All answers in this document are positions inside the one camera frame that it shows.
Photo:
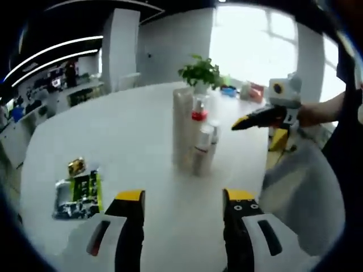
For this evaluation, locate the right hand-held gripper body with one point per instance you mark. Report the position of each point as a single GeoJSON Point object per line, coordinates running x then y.
{"type": "Point", "coordinates": [285, 93]}

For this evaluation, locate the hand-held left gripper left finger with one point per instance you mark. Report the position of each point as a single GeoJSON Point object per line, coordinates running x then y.
{"type": "Point", "coordinates": [130, 232]}

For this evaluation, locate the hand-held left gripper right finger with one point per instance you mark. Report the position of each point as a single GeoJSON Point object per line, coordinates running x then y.
{"type": "Point", "coordinates": [235, 241]}

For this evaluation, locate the silver skincare packet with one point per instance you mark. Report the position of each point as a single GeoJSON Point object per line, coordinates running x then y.
{"type": "Point", "coordinates": [63, 198]}

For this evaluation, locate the white skincare tube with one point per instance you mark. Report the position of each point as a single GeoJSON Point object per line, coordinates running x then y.
{"type": "Point", "coordinates": [183, 127]}

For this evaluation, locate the gold skincare sachet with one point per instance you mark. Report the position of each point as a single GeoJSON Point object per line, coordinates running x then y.
{"type": "Point", "coordinates": [76, 166]}

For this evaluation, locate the colourful small boxes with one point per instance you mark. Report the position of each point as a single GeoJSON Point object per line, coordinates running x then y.
{"type": "Point", "coordinates": [249, 91]}

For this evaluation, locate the grey mesh office chair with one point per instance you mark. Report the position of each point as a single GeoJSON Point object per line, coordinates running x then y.
{"type": "Point", "coordinates": [297, 184]}

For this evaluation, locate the potted green plant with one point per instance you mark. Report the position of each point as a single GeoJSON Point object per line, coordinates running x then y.
{"type": "Point", "coordinates": [202, 72]}

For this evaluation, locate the person's black shirt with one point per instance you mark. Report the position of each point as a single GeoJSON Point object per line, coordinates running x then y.
{"type": "Point", "coordinates": [351, 127]}

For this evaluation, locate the white chair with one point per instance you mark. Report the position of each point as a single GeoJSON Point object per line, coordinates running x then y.
{"type": "Point", "coordinates": [129, 81]}

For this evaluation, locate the blue box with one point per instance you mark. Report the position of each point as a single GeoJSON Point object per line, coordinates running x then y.
{"type": "Point", "coordinates": [17, 114]}

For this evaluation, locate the ceiling light strip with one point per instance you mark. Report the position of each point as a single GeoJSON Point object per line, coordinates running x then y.
{"type": "Point", "coordinates": [56, 59]}
{"type": "Point", "coordinates": [54, 46]}

